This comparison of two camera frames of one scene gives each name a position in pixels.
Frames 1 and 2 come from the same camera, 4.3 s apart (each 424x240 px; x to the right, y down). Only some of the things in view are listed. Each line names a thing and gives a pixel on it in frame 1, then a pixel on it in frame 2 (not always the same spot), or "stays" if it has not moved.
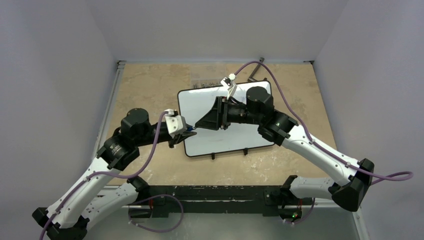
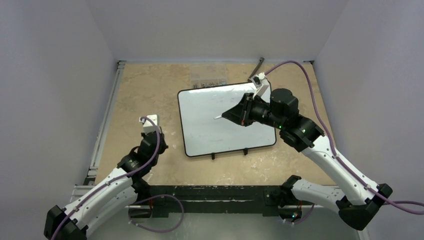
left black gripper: x=178 y=138 -> x=163 y=145
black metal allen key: x=250 y=79 stays
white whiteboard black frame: x=192 y=103 stays
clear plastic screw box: x=206 y=75 stays
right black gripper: x=224 y=113 -> x=247 y=110
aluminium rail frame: x=107 y=114 stays
